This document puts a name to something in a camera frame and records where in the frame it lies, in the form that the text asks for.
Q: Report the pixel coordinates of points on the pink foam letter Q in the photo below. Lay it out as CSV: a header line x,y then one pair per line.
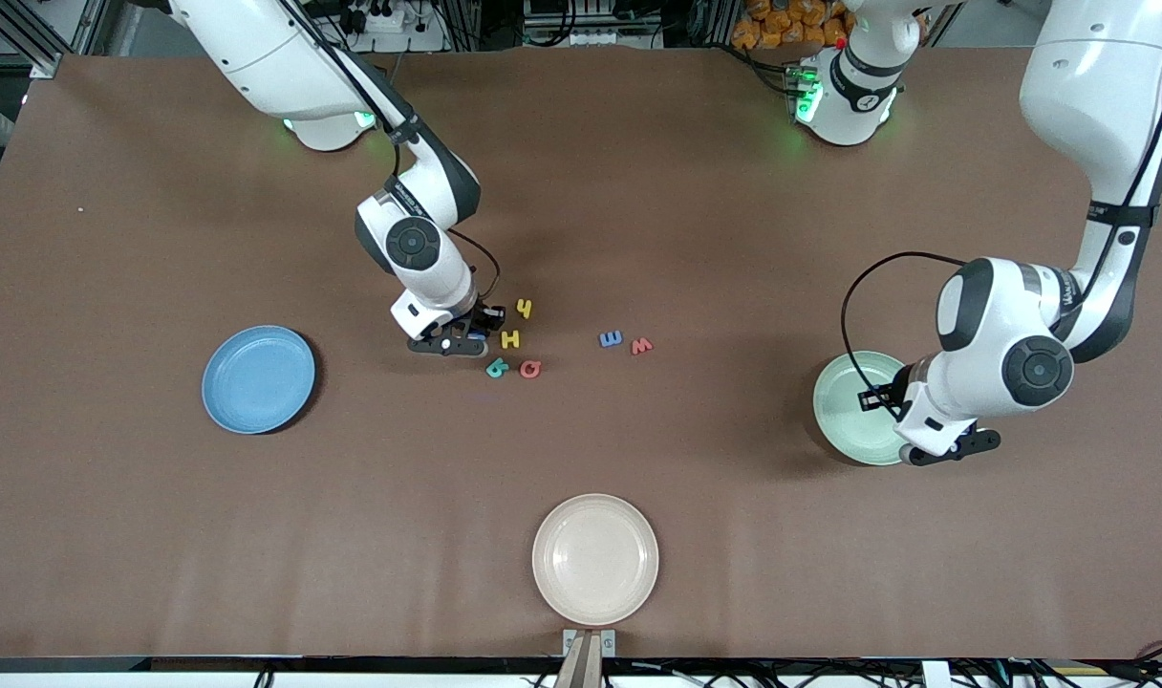
x,y
524,371

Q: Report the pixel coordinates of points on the orange fruit pile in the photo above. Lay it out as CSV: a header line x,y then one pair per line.
x,y
782,24

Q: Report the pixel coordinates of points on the pale green plate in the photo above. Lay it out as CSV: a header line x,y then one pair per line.
x,y
853,411

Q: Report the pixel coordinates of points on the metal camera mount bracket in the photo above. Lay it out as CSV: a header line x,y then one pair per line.
x,y
589,642

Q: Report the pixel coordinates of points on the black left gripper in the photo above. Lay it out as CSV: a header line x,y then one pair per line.
x,y
889,394

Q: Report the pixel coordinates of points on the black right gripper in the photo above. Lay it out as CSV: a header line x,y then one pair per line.
x,y
483,318

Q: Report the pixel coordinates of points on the white power strip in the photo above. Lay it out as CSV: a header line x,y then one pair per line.
x,y
390,24

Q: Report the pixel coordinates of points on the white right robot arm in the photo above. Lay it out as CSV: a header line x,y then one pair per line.
x,y
256,57

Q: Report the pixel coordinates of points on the white electronics box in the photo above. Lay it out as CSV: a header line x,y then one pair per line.
x,y
581,36

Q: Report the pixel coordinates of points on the blue plate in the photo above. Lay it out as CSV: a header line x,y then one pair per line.
x,y
256,382

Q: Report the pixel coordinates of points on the aluminium frame with foot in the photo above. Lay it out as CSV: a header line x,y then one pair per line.
x,y
51,65

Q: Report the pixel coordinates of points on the blue foam letter E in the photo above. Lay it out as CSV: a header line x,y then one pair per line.
x,y
611,339

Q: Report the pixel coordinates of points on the yellow foam uppercase H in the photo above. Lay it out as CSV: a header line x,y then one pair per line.
x,y
510,339

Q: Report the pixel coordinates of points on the pink foam letter w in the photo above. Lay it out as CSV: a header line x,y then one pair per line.
x,y
641,347

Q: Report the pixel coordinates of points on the teal foam letter R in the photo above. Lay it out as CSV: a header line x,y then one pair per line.
x,y
494,370

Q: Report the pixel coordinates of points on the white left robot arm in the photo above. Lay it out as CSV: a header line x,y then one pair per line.
x,y
1087,96

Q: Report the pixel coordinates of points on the beige plate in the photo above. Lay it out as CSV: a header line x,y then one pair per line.
x,y
595,559

